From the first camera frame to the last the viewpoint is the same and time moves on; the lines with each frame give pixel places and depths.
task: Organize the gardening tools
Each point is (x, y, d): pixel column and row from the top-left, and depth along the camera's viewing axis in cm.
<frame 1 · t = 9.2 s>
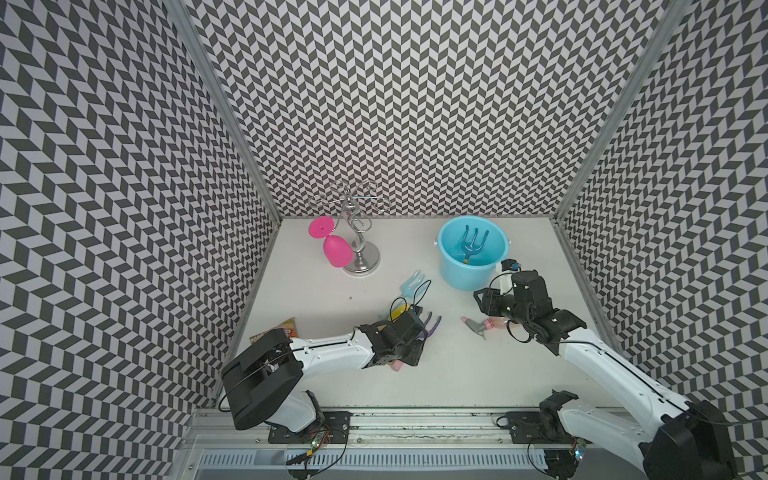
left hand: (413, 350, 84), fingers open
right hand: (480, 299, 82), fingers open
turquoise plastic bucket: (480, 271, 91), point 12 cm above the table
pink plastic wine glass: (337, 250, 92), point 16 cm above the table
light blue toy rake: (408, 287, 99), point 2 cm above the table
blue toy fork: (471, 249, 99), point 10 cm above the table

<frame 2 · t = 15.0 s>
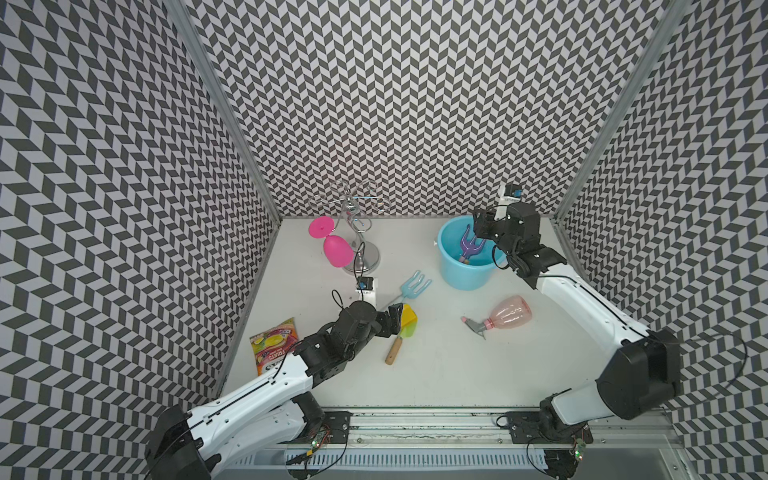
left hand: (388, 307, 77), fingers open
right hand: (480, 215, 81), fingers open
green toy trowel: (408, 325, 91), point 2 cm above the table
purple toy rake: (469, 248, 98), point 11 cm above the table
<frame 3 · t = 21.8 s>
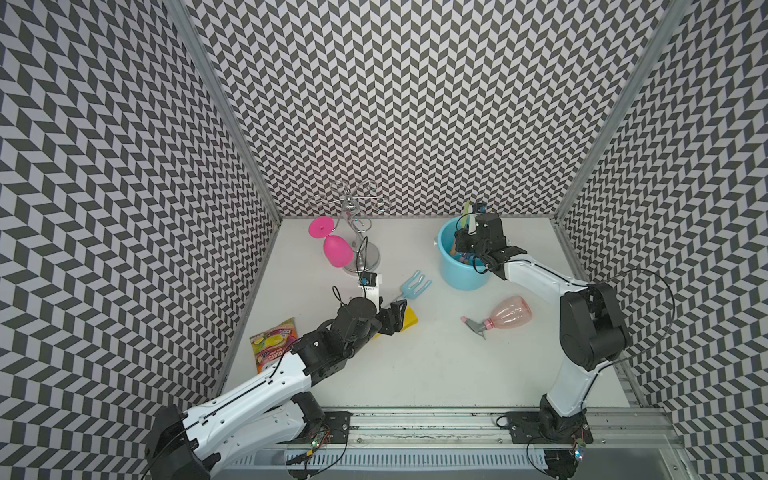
left hand: (393, 303, 75), fingers open
right hand: (459, 235, 94), fingers closed
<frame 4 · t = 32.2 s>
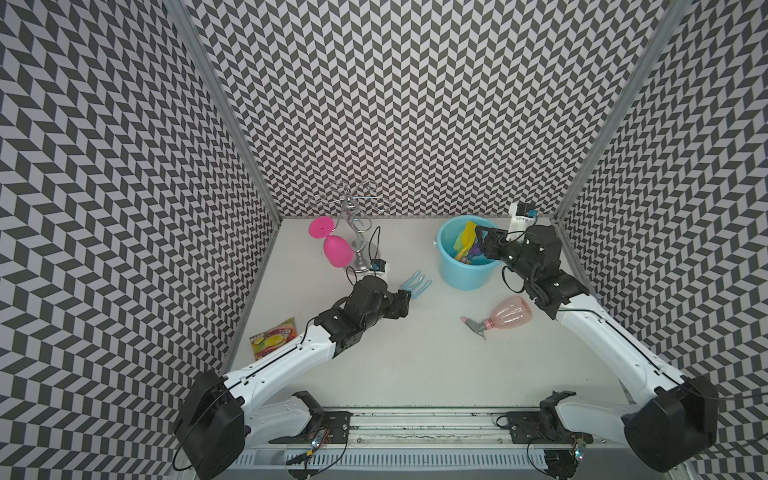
left hand: (397, 295, 80), fingers open
right hand: (482, 233, 77), fingers open
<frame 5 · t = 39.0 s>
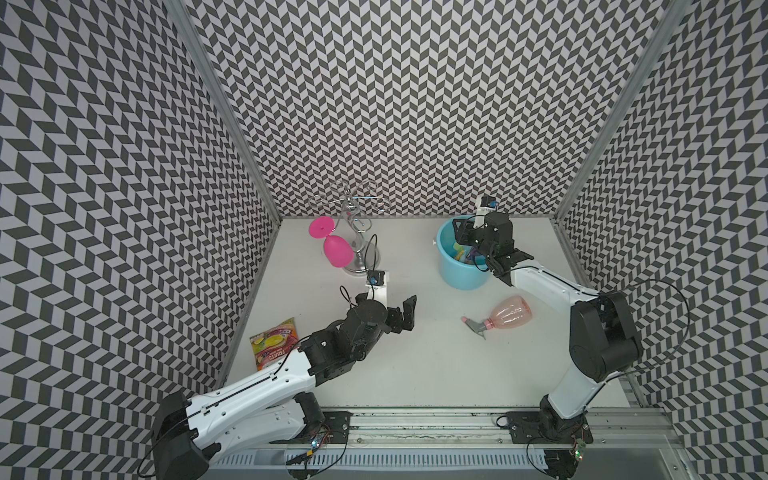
left hand: (398, 298, 73), fingers open
right hand: (458, 223, 90), fingers open
